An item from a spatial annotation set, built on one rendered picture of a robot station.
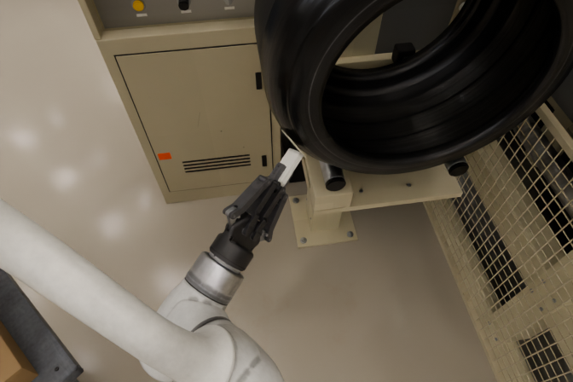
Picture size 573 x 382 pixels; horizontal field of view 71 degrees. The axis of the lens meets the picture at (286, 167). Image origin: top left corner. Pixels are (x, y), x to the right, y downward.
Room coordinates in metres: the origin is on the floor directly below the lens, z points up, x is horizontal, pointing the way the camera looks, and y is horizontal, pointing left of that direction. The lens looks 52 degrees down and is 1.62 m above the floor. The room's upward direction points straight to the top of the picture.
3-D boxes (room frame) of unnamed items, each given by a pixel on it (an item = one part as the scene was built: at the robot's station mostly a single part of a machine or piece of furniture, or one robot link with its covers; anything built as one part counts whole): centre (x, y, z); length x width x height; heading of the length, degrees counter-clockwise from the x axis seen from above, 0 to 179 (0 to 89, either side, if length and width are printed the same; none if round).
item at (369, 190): (0.70, -0.22, 0.80); 0.37 x 0.36 x 0.02; 98
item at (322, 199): (0.68, -0.08, 0.83); 0.36 x 0.09 x 0.06; 8
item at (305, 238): (0.95, -0.16, 0.01); 0.27 x 0.27 x 0.02; 8
